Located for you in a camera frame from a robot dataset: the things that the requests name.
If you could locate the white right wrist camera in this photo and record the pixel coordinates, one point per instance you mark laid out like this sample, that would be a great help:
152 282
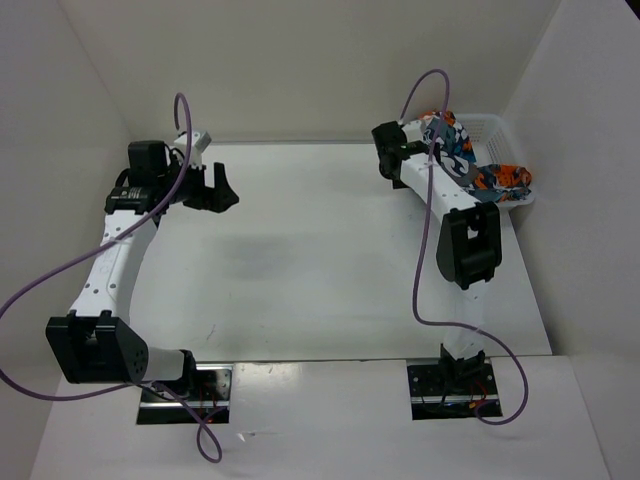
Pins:
414 131

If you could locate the white plastic basket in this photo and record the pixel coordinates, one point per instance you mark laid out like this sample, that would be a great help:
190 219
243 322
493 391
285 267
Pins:
492 144

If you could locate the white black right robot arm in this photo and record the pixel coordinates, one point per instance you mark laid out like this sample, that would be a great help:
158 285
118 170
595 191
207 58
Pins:
468 249

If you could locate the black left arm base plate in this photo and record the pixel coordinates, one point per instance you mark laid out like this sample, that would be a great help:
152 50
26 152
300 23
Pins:
208 394

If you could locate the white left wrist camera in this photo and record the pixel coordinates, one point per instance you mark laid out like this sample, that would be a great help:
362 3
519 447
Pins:
200 140

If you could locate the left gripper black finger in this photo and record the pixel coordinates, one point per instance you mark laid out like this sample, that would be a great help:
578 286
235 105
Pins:
222 190
212 201

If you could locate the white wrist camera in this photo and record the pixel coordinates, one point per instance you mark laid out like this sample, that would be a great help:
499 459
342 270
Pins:
414 131
200 140

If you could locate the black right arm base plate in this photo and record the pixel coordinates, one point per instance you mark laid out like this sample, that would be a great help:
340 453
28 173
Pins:
437 392

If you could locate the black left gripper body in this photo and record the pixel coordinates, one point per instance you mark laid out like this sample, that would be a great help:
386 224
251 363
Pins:
193 182

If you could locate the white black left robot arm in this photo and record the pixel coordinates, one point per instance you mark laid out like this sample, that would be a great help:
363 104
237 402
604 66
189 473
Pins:
94 343

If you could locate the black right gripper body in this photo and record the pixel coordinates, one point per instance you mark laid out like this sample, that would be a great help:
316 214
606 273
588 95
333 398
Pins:
396 183

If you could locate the colourful patterned shorts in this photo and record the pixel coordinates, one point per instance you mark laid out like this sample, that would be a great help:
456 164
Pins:
449 139

